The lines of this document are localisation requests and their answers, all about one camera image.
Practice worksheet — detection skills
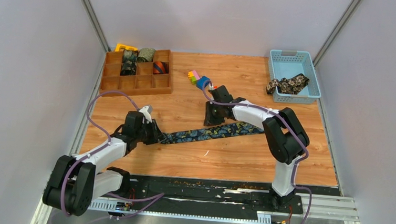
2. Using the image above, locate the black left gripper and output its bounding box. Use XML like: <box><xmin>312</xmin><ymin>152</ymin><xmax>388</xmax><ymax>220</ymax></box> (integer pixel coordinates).
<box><xmin>135</xmin><ymin>118</ymin><xmax>168</xmax><ymax>147</ymax></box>

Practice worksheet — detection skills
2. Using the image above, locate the blue patterned necktie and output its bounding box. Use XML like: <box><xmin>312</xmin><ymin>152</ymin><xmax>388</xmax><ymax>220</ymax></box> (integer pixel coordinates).
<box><xmin>159</xmin><ymin>121</ymin><xmax>265</xmax><ymax>145</ymax></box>

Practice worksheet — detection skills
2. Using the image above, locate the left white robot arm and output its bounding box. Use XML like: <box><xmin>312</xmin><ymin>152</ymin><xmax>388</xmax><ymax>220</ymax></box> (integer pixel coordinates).
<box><xmin>42</xmin><ymin>110</ymin><xmax>164</xmax><ymax>216</ymax></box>

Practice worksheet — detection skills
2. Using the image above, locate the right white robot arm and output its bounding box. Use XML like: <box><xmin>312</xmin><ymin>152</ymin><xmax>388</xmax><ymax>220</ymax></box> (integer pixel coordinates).
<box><xmin>202</xmin><ymin>84</ymin><xmax>310</xmax><ymax>211</ymax></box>

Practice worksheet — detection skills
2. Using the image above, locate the blue toy block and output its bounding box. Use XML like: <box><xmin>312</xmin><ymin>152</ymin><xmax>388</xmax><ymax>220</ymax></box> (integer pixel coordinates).
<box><xmin>196</xmin><ymin>76</ymin><xmax>210</xmax><ymax>90</ymax></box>

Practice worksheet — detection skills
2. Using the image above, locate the green toy block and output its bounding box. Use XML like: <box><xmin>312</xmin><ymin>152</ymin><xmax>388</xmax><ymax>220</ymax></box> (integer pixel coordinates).
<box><xmin>190</xmin><ymin>76</ymin><xmax>197</xmax><ymax>85</ymax></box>

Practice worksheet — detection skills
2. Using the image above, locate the pink toy block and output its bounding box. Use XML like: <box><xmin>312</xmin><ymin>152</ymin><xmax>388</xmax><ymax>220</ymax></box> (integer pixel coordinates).
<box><xmin>191</xmin><ymin>70</ymin><xmax>200</xmax><ymax>80</ymax></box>

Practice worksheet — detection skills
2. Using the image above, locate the wooden compartment tray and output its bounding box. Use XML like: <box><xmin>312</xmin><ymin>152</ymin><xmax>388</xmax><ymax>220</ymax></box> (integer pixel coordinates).
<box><xmin>100</xmin><ymin>49</ymin><xmax>173</xmax><ymax>96</ymax></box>

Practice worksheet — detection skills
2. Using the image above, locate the rolled orange striped tie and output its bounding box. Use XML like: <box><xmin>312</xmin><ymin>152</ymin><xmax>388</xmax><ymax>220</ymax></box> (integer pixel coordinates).
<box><xmin>152</xmin><ymin>60</ymin><xmax>170</xmax><ymax>75</ymax></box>

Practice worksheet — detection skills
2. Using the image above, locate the rolled camouflage tie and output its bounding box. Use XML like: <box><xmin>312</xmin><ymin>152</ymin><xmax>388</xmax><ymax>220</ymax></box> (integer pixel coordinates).
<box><xmin>120</xmin><ymin>61</ymin><xmax>137</xmax><ymax>76</ymax></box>

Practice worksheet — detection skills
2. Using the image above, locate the rolled olive tie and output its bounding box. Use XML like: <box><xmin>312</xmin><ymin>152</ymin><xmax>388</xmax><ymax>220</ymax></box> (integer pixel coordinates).
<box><xmin>137</xmin><ymin>48</ymin><xmax>156</xmax><ymax>63</ymax></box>

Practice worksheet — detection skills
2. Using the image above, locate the rolled dark green tie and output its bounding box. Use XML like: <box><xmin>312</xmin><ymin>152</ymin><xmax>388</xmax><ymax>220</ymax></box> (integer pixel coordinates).
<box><xmin>122</xmin><ymin>49</ymin><xmax>138</xmax><ymax>63</ymax></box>

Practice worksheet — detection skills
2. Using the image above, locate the brown floral necktie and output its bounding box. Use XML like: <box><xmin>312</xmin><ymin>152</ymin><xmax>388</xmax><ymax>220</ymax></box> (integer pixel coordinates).
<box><xmin>265</xmin><ymin>73</ymin><xmax>310</xmax><ymax>95</ymax></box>

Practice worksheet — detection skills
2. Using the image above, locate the light blue plastic basket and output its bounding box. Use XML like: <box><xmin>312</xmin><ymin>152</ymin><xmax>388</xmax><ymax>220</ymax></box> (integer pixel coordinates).
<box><xmin>268</xmin><ymin>49</ymin><xmax>321</xmax><ymax>105</ymax></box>

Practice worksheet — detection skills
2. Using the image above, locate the yellow plastic object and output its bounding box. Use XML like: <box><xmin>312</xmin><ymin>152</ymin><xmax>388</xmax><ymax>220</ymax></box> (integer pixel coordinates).
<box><xmin>114</xmin><ymin>43</ymin><xmax>138</xmax><ymax>52</ymax></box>

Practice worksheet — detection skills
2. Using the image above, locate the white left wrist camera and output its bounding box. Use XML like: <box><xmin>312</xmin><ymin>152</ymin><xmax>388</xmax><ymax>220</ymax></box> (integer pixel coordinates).
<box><xmin>138</xmin><ymin>105</ymin><xmax>153</xmax><ymax>123</ymax></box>

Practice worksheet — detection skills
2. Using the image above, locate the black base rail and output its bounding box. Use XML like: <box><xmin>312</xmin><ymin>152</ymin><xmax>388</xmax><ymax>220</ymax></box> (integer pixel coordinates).
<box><xmin>95</xmin><ymin>170</ymin><xmax>314</xmax><ymax>224</ymax></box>

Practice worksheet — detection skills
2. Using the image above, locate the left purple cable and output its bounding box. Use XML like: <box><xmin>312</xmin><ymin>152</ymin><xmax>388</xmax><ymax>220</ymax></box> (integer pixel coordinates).
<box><xmin>59</xmin><ymin>87</ymin><xmax>141</xmax><ymax>222</ymax></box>

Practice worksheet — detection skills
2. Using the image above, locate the purple cable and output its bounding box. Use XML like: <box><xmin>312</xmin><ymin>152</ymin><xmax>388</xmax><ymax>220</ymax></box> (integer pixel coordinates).
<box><xmin>59</xmin><ymin>87</ymin><xmax>141</xmax><ymax>222</ymax></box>
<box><xmin>192</xmin><ymin>80</ymin><xmax>321</xmax><ymax>224</ymax></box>

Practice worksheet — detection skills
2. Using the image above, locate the white slotted cable duct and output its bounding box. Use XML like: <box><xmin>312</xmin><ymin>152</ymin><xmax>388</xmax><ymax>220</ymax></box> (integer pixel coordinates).
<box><xmin>52</xmin><ymin>194</ymin><xmax>273</xmax><ymax>224</ymax></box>

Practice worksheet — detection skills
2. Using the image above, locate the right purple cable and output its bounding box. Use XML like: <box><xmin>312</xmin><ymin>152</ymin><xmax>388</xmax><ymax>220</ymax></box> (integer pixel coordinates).
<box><xmin>192</xmin><ymin>80</ymin><xmax>321</xmax><ymax>224</ymax></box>

